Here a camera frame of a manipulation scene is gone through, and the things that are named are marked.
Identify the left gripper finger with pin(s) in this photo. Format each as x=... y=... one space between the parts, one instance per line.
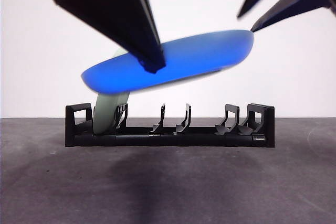
x=153 y=19
x=113 y=11

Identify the blue plate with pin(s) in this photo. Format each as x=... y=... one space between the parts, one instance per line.
x=197 y=56

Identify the pale green plate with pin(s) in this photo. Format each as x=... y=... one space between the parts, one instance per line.
x=105 y=113

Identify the black plate rack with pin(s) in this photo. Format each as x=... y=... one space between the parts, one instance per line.
x=210 y=140

